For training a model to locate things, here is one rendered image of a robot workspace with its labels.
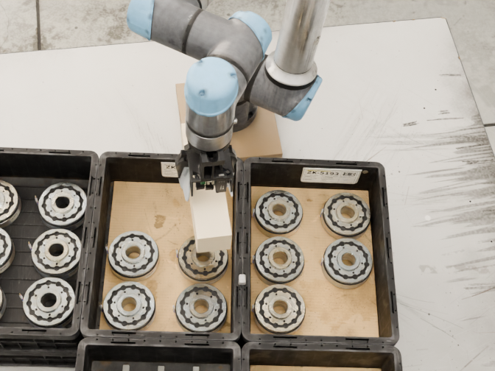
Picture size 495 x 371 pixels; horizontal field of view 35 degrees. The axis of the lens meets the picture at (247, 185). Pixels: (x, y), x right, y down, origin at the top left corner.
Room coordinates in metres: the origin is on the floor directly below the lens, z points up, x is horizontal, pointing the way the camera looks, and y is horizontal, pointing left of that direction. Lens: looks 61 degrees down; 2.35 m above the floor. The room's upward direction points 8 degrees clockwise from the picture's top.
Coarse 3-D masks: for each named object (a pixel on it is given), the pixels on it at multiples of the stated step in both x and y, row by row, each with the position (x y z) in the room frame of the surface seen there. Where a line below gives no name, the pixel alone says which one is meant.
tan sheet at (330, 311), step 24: (264, 192) 0.82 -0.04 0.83; (312, 192) 0.84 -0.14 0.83; (336, 192) 0.85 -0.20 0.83; (360, 192) 0.86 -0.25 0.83; (312, 216) 0.78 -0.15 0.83; (264, 240) 0.71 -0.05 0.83; (312, 240) 0.72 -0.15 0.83; (360, 240) 0.74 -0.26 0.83; (312, 264) 0.67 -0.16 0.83; (264, 288) 0.60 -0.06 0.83; (312, 288) 0.62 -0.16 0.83; (336, 288) 0.62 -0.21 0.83; (360, 288) 0.63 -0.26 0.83; (312, 312) 0.56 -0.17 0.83; (336, 312) 0.57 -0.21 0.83; (360, 312) 0.58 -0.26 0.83
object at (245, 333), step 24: (360, 168) 0.86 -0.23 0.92; (384, 168) 0.87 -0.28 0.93; (384, 192) 0.81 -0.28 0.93; (384, 216) 0.75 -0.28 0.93; (384, 240) 0.70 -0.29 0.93; (264, 336) 0.47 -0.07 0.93; (288, 336) 0.47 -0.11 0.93; (312, 336) 0.48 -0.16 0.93; (336, 336) 0.48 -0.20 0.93; (360, 336) 0.49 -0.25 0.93
